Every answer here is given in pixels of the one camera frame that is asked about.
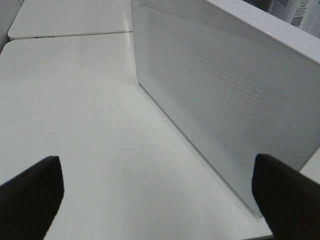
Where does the white adjacent table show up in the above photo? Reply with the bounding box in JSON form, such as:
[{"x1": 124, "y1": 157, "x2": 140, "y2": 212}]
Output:
[{"x1": 7, "y1": 0, "x2": 133, "y2": 41}]

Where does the white microwave door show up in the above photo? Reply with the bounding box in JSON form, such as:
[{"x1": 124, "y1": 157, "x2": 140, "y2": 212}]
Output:
[{"x1": 131, "y1": 0, "x2": 320, "y2": 215}]

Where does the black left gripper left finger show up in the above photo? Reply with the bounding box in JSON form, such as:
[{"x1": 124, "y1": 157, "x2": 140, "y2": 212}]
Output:
[{"x1": 0, "y1": 156, "x2": 65, "y2": 240}]

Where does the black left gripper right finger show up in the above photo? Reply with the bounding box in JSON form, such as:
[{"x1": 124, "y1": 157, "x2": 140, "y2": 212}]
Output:
[{"x1": 251, "y1": 153, "x2": 320, "y2": 240}]

